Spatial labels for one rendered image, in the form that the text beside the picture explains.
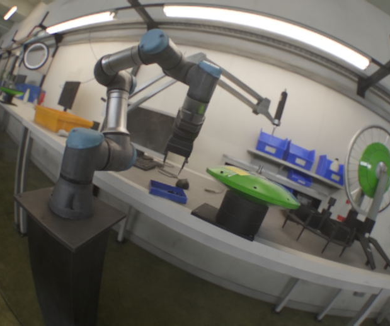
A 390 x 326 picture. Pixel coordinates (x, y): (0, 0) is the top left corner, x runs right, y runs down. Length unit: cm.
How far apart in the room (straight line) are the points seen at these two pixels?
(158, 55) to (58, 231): 43
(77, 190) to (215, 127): 125
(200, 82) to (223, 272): 159
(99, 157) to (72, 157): 7
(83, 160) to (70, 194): 9
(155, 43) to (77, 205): 40
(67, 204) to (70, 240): 10
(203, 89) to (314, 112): 130
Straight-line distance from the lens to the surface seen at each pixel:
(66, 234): 43
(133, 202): 70
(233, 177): 46
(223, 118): 153
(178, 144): 51
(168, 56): 43
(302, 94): 166
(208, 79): 44
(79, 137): 43
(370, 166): 113
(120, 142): 52
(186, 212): 56
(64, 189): 47
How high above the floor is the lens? 111
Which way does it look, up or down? 5 degrees down
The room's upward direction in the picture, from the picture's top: 20 degrees clockwise
